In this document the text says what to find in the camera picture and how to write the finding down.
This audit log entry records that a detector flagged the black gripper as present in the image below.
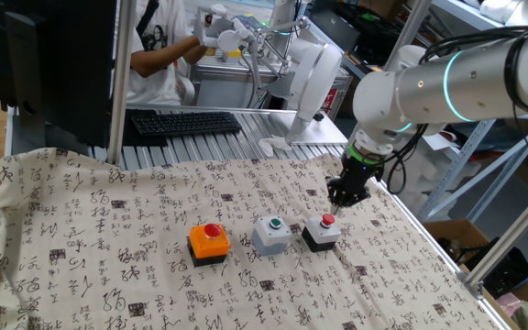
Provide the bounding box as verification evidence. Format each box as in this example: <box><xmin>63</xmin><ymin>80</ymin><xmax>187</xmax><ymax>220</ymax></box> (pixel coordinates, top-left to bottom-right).
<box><xmin>325</xmin><ymin>156</ymin><xmax>382</xmax><ymax>215</ymax></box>

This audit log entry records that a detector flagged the white black box red button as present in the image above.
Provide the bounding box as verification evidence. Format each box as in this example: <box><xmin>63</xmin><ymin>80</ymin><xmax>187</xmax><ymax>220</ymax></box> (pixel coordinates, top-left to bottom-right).
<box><xmin>301</xmin><ymin>213</ymin><xmax>342</xmax><ymax>253</ymax></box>

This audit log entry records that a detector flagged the grey box green button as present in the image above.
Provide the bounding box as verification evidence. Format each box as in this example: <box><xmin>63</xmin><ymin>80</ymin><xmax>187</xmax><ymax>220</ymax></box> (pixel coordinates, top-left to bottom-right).
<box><xmin>250</xmin><ymin>214</ymin><xmax>293</xmax><ymax>257</ymax></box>

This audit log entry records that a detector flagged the bare person forearm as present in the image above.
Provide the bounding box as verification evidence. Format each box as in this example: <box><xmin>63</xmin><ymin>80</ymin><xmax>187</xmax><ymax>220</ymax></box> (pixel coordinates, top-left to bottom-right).
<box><xmin>184</xmin><ymin>43</ymin><xmax>210</xmax><ymax>69</ymax></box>
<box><xmin>130</xmin><ymin>34</ymin><xmax>201</xmax><ymax>79</ymax></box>

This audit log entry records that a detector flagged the crumpled white cloth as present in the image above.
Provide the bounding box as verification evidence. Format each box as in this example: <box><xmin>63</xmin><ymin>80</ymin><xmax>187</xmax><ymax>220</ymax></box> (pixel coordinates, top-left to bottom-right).
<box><xmin>258</xmin><ymin>136</ymin><xmax>292</xmax><ymax>158</ymax></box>

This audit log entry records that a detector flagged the brown cardboard box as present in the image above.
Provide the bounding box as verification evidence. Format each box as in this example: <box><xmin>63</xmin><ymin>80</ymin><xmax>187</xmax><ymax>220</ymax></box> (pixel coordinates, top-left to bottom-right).
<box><xmin>422</xmin><ymin>218</ymin><xmax>528</xmax><ymax>330</ymax></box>

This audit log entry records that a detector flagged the aluminium cross bar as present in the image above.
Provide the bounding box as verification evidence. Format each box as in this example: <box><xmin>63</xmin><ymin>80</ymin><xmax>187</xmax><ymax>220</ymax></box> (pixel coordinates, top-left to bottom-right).
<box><xmin>126</xmin><ymin>104</ymin><xmax>298</xmax><ymax>116</ymax></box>

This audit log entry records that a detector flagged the orange box big red button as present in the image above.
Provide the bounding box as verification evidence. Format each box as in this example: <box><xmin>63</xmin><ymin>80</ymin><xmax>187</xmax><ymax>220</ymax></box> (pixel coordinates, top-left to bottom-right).
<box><xmin>186</xmin><ymin>223</ymin><xmax>232</xmax><ymax>269</ymax></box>

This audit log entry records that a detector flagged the grey metal workbench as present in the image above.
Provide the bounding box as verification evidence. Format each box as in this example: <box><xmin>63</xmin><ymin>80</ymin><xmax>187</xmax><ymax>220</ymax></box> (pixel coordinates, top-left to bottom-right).
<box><xmin>189</xmin><ymin>57</ymin><xmax>353</xmax><ymax>123</ymax></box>

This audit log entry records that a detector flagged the black equipment case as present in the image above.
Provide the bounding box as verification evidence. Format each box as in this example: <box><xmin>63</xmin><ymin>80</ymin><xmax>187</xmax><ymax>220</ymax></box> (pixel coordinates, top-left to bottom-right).
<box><xmin>309</xmin><ymin>0</ymin><xmax>412</xmax><ymax>56</ymax></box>

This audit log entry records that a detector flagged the black computer keyboard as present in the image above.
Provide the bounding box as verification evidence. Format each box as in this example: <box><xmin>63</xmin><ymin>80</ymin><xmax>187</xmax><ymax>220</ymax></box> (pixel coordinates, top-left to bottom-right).
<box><xmin>130</xmin><ymin>111</ymin><xmax>243</xmax><ymax>137</ymax></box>

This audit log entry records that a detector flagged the black plastic box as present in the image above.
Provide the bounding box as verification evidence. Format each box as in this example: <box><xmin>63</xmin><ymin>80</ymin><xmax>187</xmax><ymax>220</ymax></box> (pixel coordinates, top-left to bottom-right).
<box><xmin>463</xmin><ymin>236</ymin><xmax>528</xmax><ymax>299</ymax></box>

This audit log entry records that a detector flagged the pink packet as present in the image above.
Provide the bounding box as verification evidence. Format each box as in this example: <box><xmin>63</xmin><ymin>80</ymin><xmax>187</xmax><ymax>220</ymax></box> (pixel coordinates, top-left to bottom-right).
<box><xmin>495</xmin><ymin>292</ymin><xmax>524</xmax><ymax>317</ymax></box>

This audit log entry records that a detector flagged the black desk mat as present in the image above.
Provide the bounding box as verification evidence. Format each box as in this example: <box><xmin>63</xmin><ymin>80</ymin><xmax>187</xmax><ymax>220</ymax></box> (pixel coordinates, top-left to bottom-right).
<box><xmin>121</xmin><ymin>108</ymin><xmax>169</xmax><ymax>148</ymax></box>

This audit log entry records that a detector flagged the person in white t-shirt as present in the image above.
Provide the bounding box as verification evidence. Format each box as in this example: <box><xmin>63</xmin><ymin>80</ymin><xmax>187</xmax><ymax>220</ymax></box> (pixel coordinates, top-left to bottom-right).
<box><xmin>126</xmin><ymin>0</ymin><xmax>196</xmax><ymax>106</ymax></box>

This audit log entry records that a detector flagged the grey metal shelf rack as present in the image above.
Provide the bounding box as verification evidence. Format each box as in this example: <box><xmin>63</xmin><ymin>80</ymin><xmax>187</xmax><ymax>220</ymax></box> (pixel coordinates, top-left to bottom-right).
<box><xmin>401</xmin><ymin>0</ymin><xmax>528</xmax><ymax>224</ymax></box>

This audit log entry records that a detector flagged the beige calligraphy print tablecloth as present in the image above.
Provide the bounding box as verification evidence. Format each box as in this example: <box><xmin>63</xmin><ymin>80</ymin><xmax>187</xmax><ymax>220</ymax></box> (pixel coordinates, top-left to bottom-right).
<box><xmin>0</xmin><ymin>147</ymin><xmax>503</xmax><ymax>330</ymax></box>

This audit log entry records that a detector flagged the white plastic bag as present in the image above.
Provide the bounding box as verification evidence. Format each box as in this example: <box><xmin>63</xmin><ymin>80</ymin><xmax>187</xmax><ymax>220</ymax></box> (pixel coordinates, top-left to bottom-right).
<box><xmin>478</xmin><ymin>0</ymin><xmax>528</xmax><ymax>27</ymax></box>

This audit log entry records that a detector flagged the black computer monitor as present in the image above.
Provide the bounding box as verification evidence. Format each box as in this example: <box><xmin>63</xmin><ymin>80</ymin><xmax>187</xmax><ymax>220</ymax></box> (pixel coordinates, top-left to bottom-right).
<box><xmin>0</xmin><ymin>0</ymin><xmax>118</xmax><ymax>149</ymax></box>

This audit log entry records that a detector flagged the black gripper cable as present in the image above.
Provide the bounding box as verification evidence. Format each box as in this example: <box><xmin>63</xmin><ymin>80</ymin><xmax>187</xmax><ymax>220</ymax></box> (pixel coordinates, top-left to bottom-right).
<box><xmin>373</xmin><ymin>123</ymin><xmax>430</xmax><ymax>196</ymax></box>

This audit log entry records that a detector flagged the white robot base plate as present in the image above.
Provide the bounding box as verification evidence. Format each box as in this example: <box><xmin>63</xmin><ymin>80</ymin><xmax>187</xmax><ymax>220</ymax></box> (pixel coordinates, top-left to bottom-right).
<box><xmin>268</xmin><ymin>109</ymin><xmax>348</xmax><ymax>147</ymax></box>

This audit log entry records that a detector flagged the aluminium table frame rail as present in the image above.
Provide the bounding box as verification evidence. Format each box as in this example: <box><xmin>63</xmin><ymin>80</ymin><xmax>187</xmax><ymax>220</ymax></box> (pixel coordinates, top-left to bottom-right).
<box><xmin>368</xmin><ymin>178</ymin><xmax>515</xmax><ymax>330</ymax></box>

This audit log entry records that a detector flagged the white teleoperation handle device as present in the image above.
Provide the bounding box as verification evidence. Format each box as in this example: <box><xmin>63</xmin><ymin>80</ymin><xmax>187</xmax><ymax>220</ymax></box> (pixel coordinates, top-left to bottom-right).
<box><xmin>192</xmin><ymin>3</ymin><xmax>256</xmax><ymax>54</ymax></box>

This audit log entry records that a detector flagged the black cable bundle on arm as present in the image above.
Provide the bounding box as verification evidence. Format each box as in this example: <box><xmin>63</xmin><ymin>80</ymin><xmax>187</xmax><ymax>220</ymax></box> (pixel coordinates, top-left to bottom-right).
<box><xmin>417</xmin><ymin>22</ymin><xmax>528</xmax><ymax>116</ymax></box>

